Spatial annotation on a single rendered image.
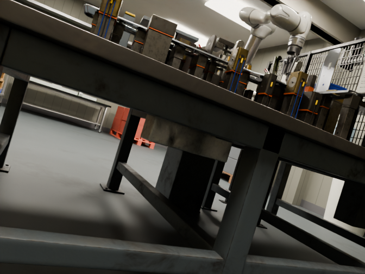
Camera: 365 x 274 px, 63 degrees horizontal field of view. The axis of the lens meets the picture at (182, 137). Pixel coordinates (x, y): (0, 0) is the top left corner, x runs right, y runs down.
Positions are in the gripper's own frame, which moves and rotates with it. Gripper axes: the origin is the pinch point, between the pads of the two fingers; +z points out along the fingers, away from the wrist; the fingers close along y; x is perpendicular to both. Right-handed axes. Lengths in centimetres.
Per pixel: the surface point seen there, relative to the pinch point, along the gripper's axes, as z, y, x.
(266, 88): 13.8, 20.4, -21.5
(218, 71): 4.8, -19.1, -35.3
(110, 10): 8, 24, -105
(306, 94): 8.4, 18.2, 3.9
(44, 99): 69, -645, -215
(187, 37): -10, -28, -58
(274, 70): -7.9, -14.8, -0.3
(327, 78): -10.5, 2.8, 26.5
